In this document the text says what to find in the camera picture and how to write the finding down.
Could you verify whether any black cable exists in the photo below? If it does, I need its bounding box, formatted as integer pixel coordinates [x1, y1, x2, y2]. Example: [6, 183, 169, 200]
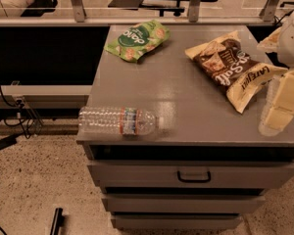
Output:
[0, 15, 40, 140]

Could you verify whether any black power adapter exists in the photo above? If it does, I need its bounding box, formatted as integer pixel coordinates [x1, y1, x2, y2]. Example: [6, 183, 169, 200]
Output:
[0, 135, 17, 150]

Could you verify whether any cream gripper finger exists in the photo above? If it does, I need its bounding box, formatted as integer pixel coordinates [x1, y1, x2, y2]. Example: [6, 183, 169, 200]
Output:
[265, 108, 294, 131]

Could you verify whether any metal railing frame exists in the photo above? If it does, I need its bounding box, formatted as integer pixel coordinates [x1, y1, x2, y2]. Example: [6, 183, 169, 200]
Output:
[0, 0, 294, 27]

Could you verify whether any grey drawer cabinet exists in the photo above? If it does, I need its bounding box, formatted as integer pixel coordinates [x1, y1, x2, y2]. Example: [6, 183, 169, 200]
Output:
[77, 24, 294, 229]

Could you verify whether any black drawer handle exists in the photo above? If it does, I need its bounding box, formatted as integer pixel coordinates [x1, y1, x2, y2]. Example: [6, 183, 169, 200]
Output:
[176, 171, 212, 183]

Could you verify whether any black floor stand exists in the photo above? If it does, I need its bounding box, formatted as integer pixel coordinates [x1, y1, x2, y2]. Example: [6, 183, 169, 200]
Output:
[50, 208, 64, 235]

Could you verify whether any green snack bag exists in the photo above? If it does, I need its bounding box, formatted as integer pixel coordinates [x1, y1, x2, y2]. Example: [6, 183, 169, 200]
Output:
[104, 20, 171, 63]

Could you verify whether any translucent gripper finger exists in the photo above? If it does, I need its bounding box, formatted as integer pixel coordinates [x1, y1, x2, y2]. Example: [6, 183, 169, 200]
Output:
[258, 75, 280, 136]

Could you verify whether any clear plastic water bottle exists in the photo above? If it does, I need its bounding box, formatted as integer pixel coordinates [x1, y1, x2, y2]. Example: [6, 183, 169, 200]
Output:
[78, 106, 164, 136]

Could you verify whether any brown and cream chip bag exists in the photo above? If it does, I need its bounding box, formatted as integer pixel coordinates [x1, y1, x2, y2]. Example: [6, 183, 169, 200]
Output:
[185, 30, 287, 114]

